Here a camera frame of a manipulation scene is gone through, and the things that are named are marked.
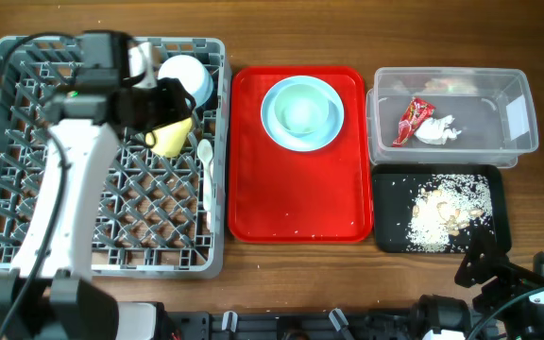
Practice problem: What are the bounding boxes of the yellow plastic cup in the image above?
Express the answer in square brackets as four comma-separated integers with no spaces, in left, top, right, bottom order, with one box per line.
[144,118,193,158]

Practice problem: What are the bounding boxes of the light blue bowl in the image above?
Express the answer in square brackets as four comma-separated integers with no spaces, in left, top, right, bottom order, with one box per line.
[158,55,214,107]

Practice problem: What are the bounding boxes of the white plastic spoon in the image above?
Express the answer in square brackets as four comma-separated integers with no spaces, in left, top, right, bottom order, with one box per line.
[196,139,213,230]

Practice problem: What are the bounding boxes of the white tissue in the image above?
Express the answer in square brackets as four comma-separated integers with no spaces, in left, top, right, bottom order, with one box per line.
[415,115,462,145]

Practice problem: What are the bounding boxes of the red strawberry snack wrapper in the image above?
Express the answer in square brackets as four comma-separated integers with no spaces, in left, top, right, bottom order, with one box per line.
[392,97,435,147]

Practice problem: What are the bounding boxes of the green bowl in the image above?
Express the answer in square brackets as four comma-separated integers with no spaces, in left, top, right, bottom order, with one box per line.
[273,83,330,136]

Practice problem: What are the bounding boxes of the light blue plate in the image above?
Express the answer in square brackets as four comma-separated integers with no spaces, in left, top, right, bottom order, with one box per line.
[261,76,345,152]

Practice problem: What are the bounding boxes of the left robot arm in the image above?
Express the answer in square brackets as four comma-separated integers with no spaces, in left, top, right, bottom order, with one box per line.
[0,30,196,339]

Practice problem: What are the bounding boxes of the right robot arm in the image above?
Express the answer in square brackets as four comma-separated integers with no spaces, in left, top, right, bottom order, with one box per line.
[408,229,544,339]

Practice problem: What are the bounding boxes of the grey dishwasher rack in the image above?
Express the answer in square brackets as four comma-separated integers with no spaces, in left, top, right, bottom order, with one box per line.
[0,36,232,279]

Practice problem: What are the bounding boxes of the spilled rice pile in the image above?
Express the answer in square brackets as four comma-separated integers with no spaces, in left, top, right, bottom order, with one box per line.
[405,174,493,253]

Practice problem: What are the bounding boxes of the black tray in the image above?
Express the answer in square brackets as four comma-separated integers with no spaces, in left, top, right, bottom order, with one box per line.
[372,164,512,253]

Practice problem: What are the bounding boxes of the clear plastic bin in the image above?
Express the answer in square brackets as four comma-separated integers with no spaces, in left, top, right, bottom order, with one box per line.
[366,67,539,168]

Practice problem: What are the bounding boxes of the red plastic tray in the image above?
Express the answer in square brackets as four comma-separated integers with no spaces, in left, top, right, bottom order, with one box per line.
[227,66,373,244]

